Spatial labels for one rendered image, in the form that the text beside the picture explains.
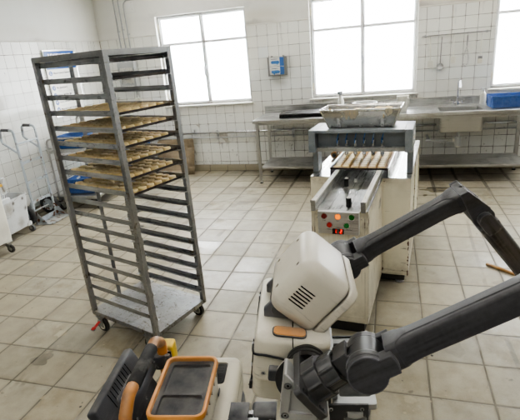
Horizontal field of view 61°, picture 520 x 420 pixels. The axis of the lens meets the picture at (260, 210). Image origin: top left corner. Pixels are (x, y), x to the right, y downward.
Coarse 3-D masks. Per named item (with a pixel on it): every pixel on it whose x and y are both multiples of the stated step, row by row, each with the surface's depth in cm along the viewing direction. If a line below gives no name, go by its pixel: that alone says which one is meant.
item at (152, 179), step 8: (144, 176) 282; (152, 176) 280; (160, 176) 283; (168, 176) 277; (80, 184) 280; (88, 184) 274; (96, 184) 273; (104, 184) 271; (112, 184) 270; (120, 184) 268; (136, 184) 268; (144, 184) 265; (152, 184) 263
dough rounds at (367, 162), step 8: (352, 152) 355; (360, 152) 354; (368, 152) 351; (376, 152) 349; (384, 152) 347; (392, 152) 352; (344, 160) 336; (352, 160) 334; (360, 160) 331; (368, 160) 329; (376, 160) 327; (384, 160) 325
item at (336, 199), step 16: (336, 192) 289; (352, 192) 286; (320, 208) 263; (336, 208) 261; (352, 208) 259; (368, 208) 257; (368, 224) 257; (336, 240) 265; (368, 272) 267; (368, 288) 271; (368, 304) 275; (352, 320) 280; (368, 320) 279
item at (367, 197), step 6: (378, 174) 299; (372, 180) 288; (378, 180) 299; (372, 186) 276; (366, 192) 265; (372, 192) 274; (366, 198) 255; (360, 204) 248; (366, 204) 249; (366, 210) 251
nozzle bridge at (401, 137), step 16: (320, 128) 324; (336, 128) 318; (352, 128) 313; (368, 128) 308; (384, 128) 303; (400, 128) 298; (320, 144) 329; (336, 144) 324; (352, 144) 320; (368, 144) 316; (384, 144) 312; (400, 144) 308; (320, 160) 342
